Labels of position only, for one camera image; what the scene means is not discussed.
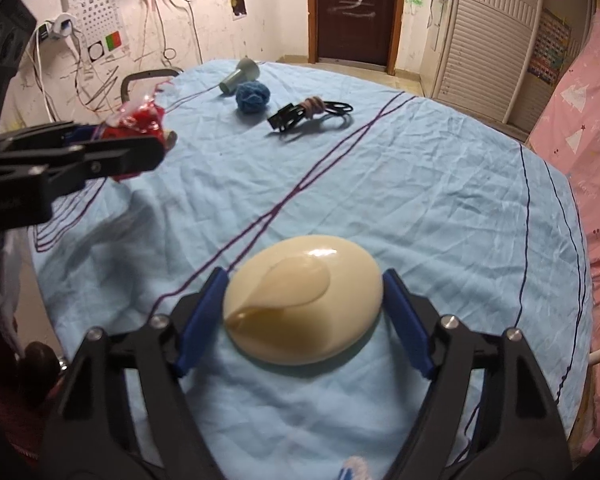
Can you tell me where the pink tree pattern curtain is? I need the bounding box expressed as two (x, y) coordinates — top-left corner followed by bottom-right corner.
(529, 10), (600, 458)

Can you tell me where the cream oval plastic lid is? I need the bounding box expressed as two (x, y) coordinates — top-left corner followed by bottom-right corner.
(223, 235), (382, 366)

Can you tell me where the red snack wrapper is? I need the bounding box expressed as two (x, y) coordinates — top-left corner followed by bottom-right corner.
(94, 72), (178, 153)

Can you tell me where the eye test wall chart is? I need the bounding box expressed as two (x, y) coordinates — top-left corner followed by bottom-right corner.
(67, 0), (129, 63)

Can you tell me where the black cable with hair tie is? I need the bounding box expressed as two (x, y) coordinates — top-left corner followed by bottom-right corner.
(266, 95), (356, 135)

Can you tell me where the colourful wall poster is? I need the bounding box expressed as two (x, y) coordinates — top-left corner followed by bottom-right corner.
(528, 9), (571, 86)

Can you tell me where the grey metal bed rail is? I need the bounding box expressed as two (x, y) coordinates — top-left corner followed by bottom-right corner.
(120, 67), (183, 104)

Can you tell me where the grey plastic funnel cup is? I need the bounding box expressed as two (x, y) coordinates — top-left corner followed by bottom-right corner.
(219, 58), (260, 96)

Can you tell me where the blue knitted ball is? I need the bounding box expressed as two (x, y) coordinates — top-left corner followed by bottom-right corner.
(235, 80), (271, 115)

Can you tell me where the dark brown wooden door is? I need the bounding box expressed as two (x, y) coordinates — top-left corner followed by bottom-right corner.
(308, 0), (404, 75)

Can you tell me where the white louvered wardrobe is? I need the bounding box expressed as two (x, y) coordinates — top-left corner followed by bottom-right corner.
(419, 0), (595, 139)

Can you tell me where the white power strip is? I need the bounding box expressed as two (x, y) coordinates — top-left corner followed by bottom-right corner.
(36, 13), (78, 41)

